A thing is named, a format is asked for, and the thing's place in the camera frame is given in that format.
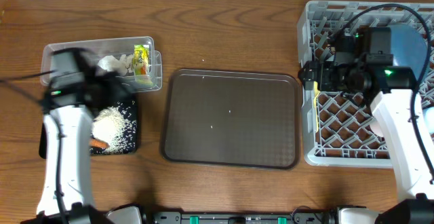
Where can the white tissue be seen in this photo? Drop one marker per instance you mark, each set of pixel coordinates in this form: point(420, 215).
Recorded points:
point(110, 63)
point(126, 64)

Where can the clear plastic bin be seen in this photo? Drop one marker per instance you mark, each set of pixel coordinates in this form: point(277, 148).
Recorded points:
point(99, 48)

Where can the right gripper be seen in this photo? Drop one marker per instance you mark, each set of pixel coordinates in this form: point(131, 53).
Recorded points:
point(325, 68)

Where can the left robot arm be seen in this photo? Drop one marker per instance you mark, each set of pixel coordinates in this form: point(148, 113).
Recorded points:
point(76, 93)

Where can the grey dishwasher rack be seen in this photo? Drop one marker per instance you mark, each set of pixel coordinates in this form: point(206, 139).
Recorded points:
point(344, 138)

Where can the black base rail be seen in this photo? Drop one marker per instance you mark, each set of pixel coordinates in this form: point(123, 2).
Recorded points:
point(300, 215)

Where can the yellow green snack wrapper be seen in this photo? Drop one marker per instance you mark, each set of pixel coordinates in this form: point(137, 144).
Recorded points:
point(141, 64)

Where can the black plastic bin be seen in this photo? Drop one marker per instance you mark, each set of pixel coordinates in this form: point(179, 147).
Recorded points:
point(130, 105)

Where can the dark blue plate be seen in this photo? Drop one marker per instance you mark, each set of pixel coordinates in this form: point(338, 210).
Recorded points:
point(408, 48)

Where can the cream plastic spoon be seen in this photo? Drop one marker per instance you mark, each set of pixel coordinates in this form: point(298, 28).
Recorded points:
point(315, 106)

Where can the brown serving tray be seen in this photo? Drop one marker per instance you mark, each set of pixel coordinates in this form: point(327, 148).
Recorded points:
point(230, 118)

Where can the pink white cup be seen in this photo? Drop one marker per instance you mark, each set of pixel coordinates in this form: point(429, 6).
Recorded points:
point(375, 127)

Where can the light blue cup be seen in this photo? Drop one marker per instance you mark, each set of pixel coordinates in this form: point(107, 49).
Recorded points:
point(428, 115)

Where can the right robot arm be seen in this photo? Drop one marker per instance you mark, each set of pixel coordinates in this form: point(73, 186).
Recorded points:
point(384, 65)

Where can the pile of white rice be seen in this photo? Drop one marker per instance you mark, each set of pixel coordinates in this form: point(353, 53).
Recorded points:
point(113, 129)

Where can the orange carrot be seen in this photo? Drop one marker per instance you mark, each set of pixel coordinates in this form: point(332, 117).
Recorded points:
point(99, 144)

